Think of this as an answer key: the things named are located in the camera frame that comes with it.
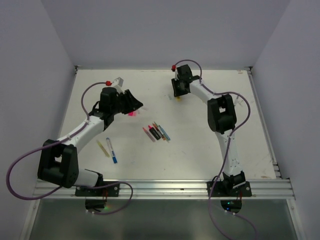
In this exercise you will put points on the pink highlighter cap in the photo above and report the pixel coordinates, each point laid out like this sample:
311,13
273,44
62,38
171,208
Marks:
132,114

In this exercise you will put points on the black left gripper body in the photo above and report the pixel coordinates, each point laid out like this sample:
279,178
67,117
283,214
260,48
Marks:
115,108

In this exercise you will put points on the aluminium side rail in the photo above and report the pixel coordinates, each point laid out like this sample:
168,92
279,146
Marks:
263,122
60,98

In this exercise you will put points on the blue capped white pen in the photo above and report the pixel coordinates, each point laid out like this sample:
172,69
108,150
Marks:
109,144

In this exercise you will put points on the black highlighter body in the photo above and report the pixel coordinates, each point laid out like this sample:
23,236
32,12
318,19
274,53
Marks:
154,133

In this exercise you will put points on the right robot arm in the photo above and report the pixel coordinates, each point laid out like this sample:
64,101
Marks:
221,118

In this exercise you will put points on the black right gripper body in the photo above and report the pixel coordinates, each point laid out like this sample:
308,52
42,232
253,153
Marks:
180,79

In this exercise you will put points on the right aluminium side rail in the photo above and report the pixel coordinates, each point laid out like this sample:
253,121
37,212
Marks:
263,122

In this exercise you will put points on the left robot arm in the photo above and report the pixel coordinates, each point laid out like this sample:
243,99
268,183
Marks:
59,158

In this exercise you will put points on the pale yellow pen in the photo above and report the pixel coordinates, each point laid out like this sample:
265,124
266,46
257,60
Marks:
102,148

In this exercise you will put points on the pink clear pen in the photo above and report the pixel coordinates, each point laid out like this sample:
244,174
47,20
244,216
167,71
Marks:
149,134

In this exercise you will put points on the red orange-tipped pen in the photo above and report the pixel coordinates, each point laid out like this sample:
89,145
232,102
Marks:
158,131

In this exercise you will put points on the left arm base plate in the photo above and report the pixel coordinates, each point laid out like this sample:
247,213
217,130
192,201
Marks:
104,189

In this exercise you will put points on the green clear pen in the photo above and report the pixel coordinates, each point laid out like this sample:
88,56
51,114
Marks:
157,125

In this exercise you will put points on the aluminium front rail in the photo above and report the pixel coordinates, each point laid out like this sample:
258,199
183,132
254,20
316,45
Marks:
261,189

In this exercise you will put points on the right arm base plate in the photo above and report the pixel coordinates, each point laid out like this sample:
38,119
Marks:
222,190

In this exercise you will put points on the left aluminium side rail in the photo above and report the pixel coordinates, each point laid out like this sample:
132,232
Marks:
60,98

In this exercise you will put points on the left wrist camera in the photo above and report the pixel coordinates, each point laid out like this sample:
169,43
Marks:
117,84

